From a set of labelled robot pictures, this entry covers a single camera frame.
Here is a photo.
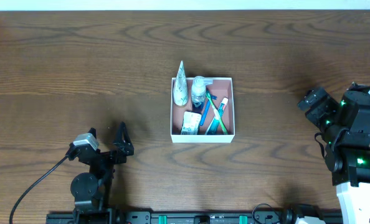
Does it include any green white soap box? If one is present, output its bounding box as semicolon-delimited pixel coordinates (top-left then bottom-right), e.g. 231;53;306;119
181;111;202;135

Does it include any white cosmetic tube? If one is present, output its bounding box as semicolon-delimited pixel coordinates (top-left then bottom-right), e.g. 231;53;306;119
173;61;188;106

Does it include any white pink-lined cardboard box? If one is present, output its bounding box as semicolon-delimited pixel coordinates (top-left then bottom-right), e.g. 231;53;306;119
170;77;235;143

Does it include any teal white toothpaste tube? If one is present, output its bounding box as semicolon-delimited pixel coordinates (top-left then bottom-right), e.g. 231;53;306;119
205;98;228;135

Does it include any clear pump bottle blue liquid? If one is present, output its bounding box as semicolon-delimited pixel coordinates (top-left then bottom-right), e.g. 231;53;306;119
191;76;213;113

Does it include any blue disposable razor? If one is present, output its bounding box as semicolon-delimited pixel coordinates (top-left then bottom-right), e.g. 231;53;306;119
199;100;211;126

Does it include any white green toothbrush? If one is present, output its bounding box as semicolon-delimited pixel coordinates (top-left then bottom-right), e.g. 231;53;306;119
206;90;228;135

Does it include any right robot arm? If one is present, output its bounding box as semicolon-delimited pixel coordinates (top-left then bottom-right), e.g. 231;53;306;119
297;82;370;223

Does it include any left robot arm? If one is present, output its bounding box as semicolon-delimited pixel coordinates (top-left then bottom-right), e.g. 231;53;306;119
66;122;134;223

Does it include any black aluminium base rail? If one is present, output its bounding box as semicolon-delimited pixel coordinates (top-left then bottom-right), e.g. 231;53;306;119
46;208;344;224

